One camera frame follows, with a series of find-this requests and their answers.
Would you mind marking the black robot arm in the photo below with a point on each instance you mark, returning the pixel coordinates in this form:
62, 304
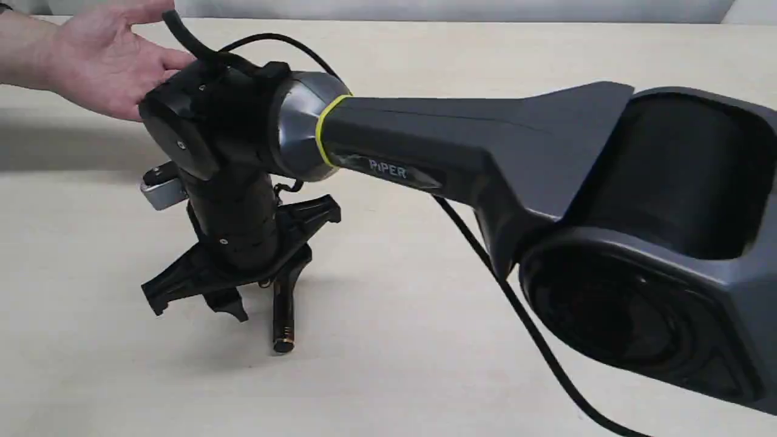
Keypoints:
642, 223

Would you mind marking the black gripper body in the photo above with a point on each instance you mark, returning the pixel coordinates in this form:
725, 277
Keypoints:
252, 257

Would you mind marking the human forearm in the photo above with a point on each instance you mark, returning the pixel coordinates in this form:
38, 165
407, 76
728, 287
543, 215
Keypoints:
25, 50

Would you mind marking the open human hand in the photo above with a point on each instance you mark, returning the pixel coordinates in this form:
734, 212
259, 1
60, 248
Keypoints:
96, 61

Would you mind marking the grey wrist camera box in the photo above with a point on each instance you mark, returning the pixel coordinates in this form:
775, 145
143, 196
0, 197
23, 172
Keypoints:
162, 186

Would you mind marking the black gold-trimmed screwdriver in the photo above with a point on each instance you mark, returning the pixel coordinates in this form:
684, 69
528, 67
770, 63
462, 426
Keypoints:
283, 316

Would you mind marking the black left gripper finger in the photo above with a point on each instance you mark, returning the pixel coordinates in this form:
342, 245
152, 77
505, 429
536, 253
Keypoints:
227, 301

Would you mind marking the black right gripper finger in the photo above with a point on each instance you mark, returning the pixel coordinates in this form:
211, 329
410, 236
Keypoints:
287, 277

